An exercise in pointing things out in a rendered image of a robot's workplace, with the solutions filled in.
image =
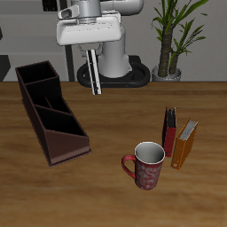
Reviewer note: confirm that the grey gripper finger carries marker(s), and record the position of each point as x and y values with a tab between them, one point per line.
91	71
95	71

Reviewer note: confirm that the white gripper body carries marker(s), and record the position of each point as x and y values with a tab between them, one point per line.
88	31

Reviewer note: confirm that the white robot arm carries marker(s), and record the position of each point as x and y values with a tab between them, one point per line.
113	59

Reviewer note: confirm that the dark brown desk caddy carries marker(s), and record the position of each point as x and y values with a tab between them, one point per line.
63	142

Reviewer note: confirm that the dark red book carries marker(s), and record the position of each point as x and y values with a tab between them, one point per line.
169	139

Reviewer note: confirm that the red patterned mug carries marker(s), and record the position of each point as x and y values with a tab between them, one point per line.
147	174

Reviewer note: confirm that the orange book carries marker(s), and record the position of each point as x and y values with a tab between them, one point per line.
183	147

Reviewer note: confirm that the green pot plant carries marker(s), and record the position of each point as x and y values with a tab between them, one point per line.
165	44

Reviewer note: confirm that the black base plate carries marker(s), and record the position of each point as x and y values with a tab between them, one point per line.
139	78

